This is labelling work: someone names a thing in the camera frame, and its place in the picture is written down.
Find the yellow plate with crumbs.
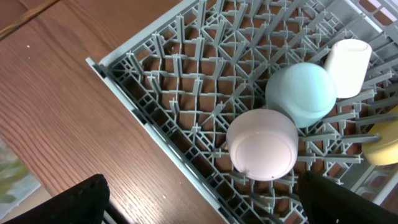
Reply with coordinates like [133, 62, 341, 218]
[362, 120, 397, 166]

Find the light blue bowl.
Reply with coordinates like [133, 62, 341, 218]
[265, 62, 336, 128]

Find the grey plastic dishwasher rack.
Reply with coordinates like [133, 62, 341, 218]
[87, 0, 397, 223]

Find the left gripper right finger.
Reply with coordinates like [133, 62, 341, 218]
[298, 171, 397, 224]

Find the cream plastic cup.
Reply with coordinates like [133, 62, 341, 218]
[324, 39, 373, 98]

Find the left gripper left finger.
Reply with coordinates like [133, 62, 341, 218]
[2, 174, 110, 224]

